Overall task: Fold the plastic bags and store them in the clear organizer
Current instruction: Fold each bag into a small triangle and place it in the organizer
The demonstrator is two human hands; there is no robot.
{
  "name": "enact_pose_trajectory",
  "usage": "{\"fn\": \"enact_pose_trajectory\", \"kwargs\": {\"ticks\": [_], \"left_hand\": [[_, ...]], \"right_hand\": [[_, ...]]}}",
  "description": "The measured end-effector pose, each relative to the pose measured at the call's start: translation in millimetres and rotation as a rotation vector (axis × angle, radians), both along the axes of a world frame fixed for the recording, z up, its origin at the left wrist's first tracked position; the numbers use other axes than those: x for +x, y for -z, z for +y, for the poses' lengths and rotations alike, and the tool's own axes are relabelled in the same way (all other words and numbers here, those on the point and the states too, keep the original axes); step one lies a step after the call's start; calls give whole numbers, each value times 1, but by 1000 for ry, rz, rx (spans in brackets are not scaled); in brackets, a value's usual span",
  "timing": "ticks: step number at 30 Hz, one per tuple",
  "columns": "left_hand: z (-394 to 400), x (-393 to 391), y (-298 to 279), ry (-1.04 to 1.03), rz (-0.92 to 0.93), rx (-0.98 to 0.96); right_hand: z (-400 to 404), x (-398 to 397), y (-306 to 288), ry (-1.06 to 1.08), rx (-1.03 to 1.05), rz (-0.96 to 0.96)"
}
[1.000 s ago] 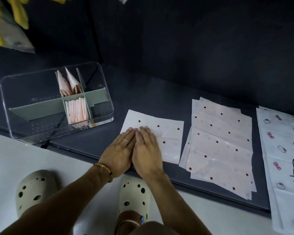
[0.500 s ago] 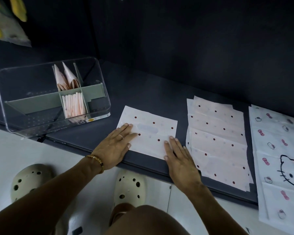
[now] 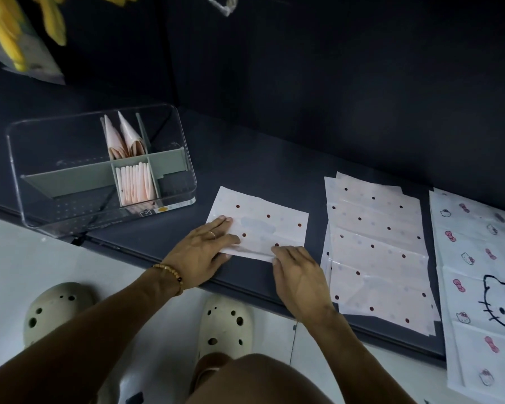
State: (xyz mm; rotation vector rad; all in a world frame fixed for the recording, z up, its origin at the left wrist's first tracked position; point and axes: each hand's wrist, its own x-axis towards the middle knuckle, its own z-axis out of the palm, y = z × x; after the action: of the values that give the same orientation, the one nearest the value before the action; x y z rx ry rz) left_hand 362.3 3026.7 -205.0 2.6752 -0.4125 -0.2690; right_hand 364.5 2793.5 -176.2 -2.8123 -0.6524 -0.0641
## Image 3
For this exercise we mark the pink triangular folded bag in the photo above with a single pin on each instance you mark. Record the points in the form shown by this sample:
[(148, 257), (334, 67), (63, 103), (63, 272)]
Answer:
[(131, 134), (114, 140)]

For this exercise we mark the cream right clog shoe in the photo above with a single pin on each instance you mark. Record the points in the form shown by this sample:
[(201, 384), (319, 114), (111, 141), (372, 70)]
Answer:
[(225, 328)]

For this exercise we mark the clear plastic organizer box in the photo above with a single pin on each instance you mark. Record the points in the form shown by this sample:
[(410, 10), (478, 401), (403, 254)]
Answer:
[(67, 138)]

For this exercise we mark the person's right hand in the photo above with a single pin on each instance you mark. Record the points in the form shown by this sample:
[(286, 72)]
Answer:
[(301, 279)]

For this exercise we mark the row of folded pink packets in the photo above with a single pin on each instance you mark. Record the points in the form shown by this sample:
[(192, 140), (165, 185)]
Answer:
[(135, 183)]

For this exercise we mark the person's left forearm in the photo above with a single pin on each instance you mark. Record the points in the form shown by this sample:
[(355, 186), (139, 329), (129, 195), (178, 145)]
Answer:
[(88, 332)]

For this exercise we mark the yellow printed plastic package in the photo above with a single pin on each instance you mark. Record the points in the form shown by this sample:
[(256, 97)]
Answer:
[(12, 41)]

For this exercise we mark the pile of cartoon cat bags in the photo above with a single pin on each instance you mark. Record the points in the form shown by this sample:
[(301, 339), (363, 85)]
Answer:
[(475, 315)]

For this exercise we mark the person's left thumb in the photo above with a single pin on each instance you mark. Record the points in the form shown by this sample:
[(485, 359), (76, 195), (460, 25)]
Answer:
[(222, 259)]

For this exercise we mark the person's right leg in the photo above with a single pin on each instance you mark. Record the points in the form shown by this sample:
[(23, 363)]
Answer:
[(261, 380)]

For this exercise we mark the pile of dotted plastic bags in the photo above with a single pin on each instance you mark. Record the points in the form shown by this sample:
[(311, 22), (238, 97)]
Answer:
[(378, 256)]

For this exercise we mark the white dotted plastic bag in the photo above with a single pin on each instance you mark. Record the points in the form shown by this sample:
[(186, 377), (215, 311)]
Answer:
[(265, 218)]

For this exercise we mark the cream left clog shoe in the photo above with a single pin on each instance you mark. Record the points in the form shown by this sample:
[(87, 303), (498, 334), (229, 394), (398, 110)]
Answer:
[(54, 307)]

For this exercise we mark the person's left little finger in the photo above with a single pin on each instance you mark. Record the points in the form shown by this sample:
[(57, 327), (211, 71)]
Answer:
[(215, 222)]

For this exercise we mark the person's left hand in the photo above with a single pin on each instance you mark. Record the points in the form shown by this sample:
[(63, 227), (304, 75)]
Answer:
[(195, 256)]

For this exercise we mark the grey divider insert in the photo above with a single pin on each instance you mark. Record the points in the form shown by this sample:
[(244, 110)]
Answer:
[(67, 178)]

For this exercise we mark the clear plastic wrapper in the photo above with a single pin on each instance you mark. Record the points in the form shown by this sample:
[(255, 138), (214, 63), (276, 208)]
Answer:
[(223, 4)]

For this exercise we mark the person's right thumb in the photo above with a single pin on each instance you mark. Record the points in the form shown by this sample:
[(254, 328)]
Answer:
[(276, 265)]

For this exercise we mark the person's right forearm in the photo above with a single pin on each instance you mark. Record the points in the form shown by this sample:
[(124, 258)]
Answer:
[(353, 357)]

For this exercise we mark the cream clog shoe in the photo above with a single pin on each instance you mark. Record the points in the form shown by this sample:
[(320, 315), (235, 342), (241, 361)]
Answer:
[(225, 328), (54, 307)]

